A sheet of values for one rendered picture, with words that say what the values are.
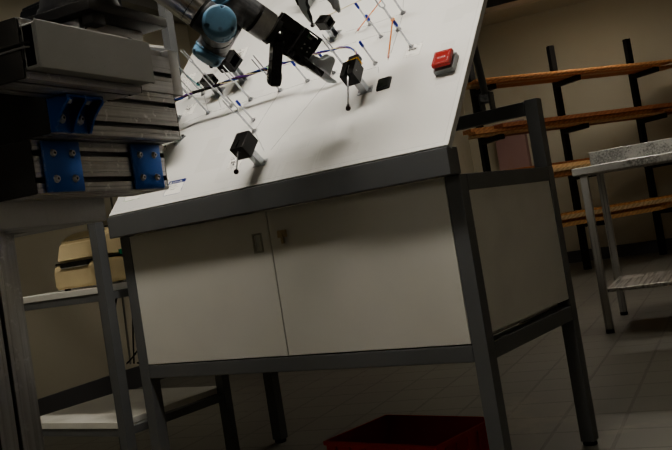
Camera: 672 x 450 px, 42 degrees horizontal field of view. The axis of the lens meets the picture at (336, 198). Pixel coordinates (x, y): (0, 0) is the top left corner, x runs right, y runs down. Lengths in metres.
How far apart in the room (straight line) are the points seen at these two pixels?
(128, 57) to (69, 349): 3.59
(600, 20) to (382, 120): 7.40
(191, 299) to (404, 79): 0.89
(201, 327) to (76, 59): 1.38
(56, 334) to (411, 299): 3.00
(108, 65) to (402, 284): 1.04
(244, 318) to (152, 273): 0.37
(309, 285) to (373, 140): 0.43
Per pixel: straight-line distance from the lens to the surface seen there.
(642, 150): 5.16
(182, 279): 2.63
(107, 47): 1.43
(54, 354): 4.86
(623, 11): 9.53
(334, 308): 2.29
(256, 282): 2.44
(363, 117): 2.29
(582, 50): 9.53
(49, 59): 1.32
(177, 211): 2.56
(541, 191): 2.52
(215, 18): 1.95
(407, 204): 2.14
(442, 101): 2.17
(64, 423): 3.07
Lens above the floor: 0.71
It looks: 2 degrees up
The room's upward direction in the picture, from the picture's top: 9 degrees counter-clockwise
